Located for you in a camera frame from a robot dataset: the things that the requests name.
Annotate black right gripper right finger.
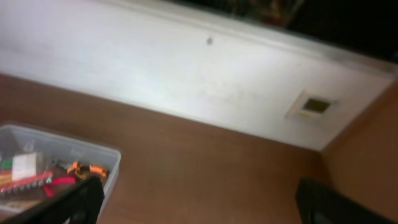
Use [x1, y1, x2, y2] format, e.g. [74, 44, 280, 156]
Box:
[295, 178, 396, 224]

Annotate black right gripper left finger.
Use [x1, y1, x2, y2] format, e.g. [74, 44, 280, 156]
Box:
[1, 177, 104, 224]

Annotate black orange yellow pliers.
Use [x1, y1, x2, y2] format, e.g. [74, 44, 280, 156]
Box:
[58, 161, 109, 179]

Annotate small red cutting pliers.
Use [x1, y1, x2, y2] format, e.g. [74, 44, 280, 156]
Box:
[44, 175, 76, 197]

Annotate orange bit holder strip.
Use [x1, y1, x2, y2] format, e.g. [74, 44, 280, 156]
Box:
[1, 171, 54, 194]

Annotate clear bag of wall plugs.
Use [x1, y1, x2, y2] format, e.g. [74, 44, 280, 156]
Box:
[1, 152, 44, 184]

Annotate wooden handled orange scraper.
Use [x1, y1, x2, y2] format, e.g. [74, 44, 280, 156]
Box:
[1, 199, 41, 215]

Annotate clear plastic container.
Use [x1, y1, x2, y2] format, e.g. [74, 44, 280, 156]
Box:
[1, 124, 121, 222]

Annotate white wall socket plate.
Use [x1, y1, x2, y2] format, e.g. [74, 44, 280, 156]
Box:
[285, 90, 339, 122]

